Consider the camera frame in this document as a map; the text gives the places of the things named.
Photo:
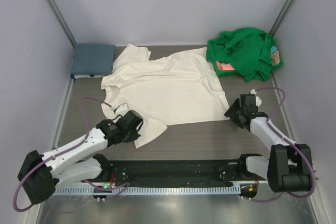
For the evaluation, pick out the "folded blue t shirt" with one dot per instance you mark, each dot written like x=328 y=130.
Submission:
x=93 y=59

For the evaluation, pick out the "left aluminium frame post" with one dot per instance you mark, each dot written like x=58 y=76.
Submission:
x=64 y=26

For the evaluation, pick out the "green t shirt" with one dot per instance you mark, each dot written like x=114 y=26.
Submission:
x=247 y=50

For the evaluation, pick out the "cream white t shirt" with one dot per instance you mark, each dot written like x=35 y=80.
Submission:
x=179 y=89

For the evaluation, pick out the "right aluminium frame post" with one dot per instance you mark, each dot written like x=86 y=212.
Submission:
x=281 y=16

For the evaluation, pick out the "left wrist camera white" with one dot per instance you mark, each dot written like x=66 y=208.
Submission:
x=120 y=109

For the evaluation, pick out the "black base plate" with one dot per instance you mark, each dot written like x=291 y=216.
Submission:
x=179 y=174

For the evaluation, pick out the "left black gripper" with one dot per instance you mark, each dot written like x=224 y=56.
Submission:
x=134 y=136

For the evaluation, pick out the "green plastic bin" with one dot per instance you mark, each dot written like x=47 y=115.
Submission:
x=235 y=73

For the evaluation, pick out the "slotted cable duct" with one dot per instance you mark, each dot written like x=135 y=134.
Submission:
x=83 y=190

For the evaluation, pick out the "cyan blue t shirt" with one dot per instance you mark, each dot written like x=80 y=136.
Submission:
x=273 y=49

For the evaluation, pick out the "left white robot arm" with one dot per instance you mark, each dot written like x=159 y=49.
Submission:
x=42 y=174

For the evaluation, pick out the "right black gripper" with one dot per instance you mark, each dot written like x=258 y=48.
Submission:
x=231 y=111

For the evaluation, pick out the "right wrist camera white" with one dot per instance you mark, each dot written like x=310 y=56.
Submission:
x=257 y=98

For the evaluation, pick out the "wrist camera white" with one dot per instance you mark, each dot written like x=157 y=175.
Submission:
x=257 y=98
x=120 y=109

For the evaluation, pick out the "aluminium frame post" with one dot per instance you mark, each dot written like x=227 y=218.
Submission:
x=281 y=16
x=64 y=26

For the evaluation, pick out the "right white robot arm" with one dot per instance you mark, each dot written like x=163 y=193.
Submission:
x=288 y=169

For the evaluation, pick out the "pink t shirt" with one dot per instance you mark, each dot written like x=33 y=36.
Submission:
x=224 y=66

